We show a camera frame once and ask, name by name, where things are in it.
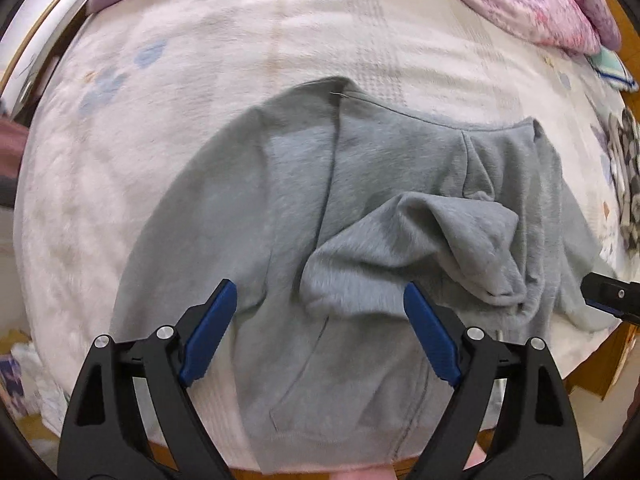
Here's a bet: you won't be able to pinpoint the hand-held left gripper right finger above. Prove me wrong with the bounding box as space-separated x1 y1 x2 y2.
403 281 585 480

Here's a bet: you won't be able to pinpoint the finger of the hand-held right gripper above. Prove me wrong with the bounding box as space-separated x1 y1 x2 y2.
580 272 640 323

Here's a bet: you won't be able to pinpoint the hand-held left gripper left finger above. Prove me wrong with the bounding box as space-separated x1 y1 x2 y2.
56 279 238 480

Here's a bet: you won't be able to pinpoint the grey hoodie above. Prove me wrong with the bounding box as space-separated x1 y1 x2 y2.
111 76 618 476

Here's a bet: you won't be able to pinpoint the checkered folded clothes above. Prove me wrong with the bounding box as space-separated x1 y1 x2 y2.
607 107 640 252

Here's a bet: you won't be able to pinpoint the person's pink clothing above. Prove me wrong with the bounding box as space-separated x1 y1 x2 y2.
235 452 493 480

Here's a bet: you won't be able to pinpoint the crumpled printed cloth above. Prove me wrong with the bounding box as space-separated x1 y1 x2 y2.
0 330 68 433

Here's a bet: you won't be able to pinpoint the teal striped pillow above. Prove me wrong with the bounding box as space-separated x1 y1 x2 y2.
587 45 639 92

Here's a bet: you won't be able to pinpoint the purple floral quilt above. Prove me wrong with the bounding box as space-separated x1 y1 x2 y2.
85 0 623 57

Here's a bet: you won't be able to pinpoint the wooden rod drying rack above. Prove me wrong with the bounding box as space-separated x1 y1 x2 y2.
0 0 103 88

